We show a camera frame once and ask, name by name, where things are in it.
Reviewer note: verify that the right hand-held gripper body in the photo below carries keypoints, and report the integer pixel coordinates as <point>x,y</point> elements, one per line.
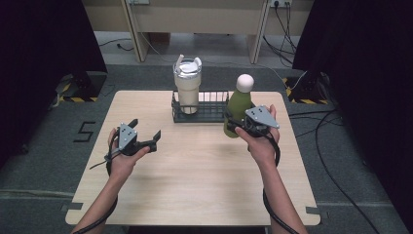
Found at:
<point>259,121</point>

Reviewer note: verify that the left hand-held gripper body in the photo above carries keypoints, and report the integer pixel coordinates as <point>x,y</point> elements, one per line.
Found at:
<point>127,138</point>

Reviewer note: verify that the green bottle with white cap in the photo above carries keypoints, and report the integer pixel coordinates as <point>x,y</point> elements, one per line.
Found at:
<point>238,104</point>

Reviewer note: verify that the cream tumbler cup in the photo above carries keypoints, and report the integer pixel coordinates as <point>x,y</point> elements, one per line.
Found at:
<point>187,87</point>

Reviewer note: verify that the person's right hand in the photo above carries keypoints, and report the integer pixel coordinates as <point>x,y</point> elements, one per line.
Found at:
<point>261,146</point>

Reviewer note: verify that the person's left hand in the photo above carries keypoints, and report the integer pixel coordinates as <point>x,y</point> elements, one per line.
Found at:
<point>123,164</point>

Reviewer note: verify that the black stand base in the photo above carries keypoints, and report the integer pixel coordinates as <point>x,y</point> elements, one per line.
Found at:
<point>307,87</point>
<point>84,85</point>

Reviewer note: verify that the grey tape piece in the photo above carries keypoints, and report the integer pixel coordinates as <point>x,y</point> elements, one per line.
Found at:
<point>73,206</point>
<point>313,210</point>

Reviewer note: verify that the black curtain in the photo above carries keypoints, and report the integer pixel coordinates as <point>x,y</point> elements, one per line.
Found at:
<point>363,65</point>
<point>42,65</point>

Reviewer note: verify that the beige office desk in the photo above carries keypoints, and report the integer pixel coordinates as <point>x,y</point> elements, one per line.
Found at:
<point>195,19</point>

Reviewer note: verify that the white wall socket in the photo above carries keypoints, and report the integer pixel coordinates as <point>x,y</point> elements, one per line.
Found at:
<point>281,2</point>

